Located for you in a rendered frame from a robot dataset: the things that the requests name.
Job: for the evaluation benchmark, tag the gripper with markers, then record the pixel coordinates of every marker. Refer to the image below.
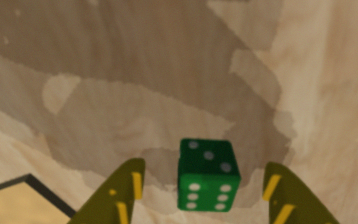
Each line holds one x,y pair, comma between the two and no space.
290,200

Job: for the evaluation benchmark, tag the green die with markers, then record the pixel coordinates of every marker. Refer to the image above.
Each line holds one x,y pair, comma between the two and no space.
208,175

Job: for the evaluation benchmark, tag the tan mat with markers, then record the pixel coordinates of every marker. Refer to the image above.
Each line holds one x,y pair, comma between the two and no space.
26,200

